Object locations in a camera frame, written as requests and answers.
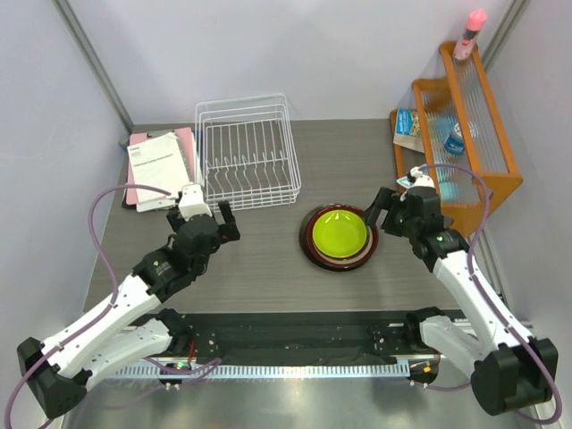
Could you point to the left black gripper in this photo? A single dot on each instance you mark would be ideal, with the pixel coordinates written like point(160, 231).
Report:
point(228, 219)

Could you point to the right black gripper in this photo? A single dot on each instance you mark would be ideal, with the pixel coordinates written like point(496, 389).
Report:
point(385, 199)

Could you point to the red rimmed cream plate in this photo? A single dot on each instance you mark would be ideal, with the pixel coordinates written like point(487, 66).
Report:
point(364, 252)

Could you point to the lime green plate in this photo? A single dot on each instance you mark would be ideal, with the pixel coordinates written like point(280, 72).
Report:
point(339, 232)

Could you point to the large brown cream plate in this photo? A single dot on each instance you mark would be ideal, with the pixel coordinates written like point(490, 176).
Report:
point(313, 254)

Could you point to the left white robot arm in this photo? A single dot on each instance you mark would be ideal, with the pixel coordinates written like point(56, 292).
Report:
point(61, 369)

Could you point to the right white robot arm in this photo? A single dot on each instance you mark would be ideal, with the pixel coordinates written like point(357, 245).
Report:
point(508, 368)

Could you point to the orange wooden shelf rack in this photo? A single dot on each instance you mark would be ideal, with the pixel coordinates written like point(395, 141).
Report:
point(487, 172)

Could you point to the teal tape dispenser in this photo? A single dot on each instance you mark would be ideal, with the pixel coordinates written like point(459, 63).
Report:
point(450, 190)

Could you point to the white manual booklet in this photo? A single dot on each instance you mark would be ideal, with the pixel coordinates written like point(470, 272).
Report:
point(164, 159)

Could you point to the blue printed packet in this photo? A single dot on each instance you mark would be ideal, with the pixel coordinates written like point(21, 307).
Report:
point(407, 130)

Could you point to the pink glue bottle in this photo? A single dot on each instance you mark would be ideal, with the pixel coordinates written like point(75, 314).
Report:
point(466, 43)

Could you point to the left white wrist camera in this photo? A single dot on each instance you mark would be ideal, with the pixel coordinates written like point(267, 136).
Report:
point(192, 202)

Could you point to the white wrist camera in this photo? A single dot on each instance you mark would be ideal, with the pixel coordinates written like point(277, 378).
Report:
point(192, 202)
point(415, 177)

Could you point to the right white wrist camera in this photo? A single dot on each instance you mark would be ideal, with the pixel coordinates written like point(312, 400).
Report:
point(415, 177)

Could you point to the white wire dish rack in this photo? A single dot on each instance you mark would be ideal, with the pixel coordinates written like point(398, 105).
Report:
point(247, 152)

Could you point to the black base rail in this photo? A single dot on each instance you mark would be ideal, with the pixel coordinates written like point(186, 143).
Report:
point(305, 338)

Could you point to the white slotted cable duct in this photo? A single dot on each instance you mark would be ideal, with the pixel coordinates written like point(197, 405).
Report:
point(145, 370)

